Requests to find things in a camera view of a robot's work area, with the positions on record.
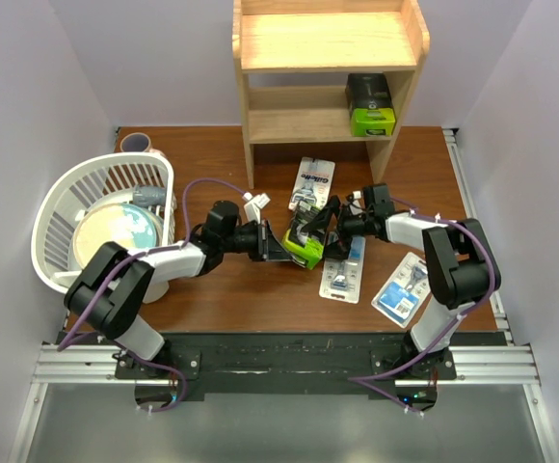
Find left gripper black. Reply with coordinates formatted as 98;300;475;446
221;218;292;262

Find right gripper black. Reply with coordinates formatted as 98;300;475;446
301;196;374;260

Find black green razor box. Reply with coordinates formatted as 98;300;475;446
345;73;396;138
281;201;327;269

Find white Gillette razor blister pack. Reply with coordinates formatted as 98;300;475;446
288;157;335;211

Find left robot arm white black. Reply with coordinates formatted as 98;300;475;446
64;201;293;378

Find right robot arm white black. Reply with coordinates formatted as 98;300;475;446
302;183;501;380

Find wooden two-tier shelf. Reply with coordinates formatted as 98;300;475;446
232;0;431;184

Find blue razor blister pack centre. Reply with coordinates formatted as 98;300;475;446
319;236;365;304

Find blue razor blister pack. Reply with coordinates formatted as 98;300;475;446
319;236;365;304
371;252;430;328

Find blue razor blister pack right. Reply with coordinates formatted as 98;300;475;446
371;252;430;328

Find white bowl under basket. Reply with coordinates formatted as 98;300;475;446
143;282;170;304

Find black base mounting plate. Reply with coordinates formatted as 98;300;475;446
114;331;458;406

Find grey cup in basket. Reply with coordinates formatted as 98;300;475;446
132;185;167;208

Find cream and teal plate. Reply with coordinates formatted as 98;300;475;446
72;203;163;268

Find purple and pink mug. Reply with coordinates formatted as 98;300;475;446
120;132;152;152

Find white plastic slatted basket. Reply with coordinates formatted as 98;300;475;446
31;152;176;294

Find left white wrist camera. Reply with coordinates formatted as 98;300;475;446
242;192;271;224

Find aluminium frame rail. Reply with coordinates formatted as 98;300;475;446
31;127;559;463

